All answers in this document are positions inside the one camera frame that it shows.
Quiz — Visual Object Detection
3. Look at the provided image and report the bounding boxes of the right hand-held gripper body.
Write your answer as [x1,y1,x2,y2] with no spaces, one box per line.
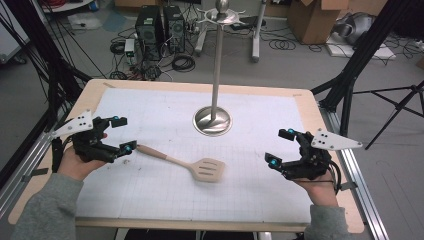
[283,128,364,181]

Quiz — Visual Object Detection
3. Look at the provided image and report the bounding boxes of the thin black cable coil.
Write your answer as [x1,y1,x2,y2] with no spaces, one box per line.
[268,38,297,52]

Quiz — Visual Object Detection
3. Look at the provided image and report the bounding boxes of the beige slotted spatula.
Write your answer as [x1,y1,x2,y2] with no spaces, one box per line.
[136,143,227,184]

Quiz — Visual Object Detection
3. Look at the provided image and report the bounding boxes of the white cabinet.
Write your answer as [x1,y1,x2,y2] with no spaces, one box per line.
[0,5,32,65]

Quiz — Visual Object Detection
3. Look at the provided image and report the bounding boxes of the aluminium rail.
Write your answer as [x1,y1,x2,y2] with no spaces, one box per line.
[319,105,390,240]
[0,128,58,219]

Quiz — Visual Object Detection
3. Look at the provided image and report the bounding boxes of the person's left hand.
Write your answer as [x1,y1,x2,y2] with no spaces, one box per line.
[57,146,108,183]

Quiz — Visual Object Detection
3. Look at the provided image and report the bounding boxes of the metal utensil hanging stand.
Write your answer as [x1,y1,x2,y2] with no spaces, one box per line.
[192,0,248,137]

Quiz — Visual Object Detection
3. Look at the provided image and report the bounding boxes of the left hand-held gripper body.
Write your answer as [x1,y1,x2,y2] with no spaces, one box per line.
[51,109,119,164]

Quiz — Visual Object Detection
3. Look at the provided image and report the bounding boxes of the large black cable coil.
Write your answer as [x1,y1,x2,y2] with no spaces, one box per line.
[171,53,197,73]

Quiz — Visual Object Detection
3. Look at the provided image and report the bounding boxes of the black metal frame stand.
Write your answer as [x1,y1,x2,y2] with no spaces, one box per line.
[0,0,94,134]
[310,0,424,146]

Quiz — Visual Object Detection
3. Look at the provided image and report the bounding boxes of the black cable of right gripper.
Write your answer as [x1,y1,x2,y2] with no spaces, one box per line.
[291,159,343,196]

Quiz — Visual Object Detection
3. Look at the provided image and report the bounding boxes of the person's right hand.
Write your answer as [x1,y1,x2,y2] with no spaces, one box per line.
[295,169,340,208]

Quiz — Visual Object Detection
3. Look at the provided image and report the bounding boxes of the black tripod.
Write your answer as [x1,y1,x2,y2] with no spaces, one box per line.
[352,79,424,151]

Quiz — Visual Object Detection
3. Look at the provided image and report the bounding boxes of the white power adapter box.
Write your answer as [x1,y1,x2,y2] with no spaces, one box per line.
[123,38,137,66]

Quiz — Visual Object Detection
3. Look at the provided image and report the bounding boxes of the narrow black computer tower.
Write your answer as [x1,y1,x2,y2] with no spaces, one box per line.
[162,4,187,55]

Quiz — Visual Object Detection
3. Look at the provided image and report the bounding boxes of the wide black computer tower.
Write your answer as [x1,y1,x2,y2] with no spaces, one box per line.
[134,5,165,62]

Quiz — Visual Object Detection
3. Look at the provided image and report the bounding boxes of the grey silver bag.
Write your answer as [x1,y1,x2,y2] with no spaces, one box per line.
[332,11,377,45]

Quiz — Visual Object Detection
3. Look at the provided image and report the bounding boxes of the brown cardboard box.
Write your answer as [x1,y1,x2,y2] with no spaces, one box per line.
[287,0,351,46]

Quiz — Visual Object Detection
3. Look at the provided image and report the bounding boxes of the white grid mat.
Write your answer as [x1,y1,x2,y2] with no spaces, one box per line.
[75,87,315,225]

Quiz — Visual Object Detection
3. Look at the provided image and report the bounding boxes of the black rail clip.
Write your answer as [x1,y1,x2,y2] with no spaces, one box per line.
[21,167,50,183]
[337,181,359,192]

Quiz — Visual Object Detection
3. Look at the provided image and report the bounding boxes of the white flat board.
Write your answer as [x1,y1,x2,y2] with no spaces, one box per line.
[324,32,398,61]

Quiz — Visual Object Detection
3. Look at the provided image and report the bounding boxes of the white stand legs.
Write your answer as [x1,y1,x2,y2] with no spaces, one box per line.
[194,0,268,64]

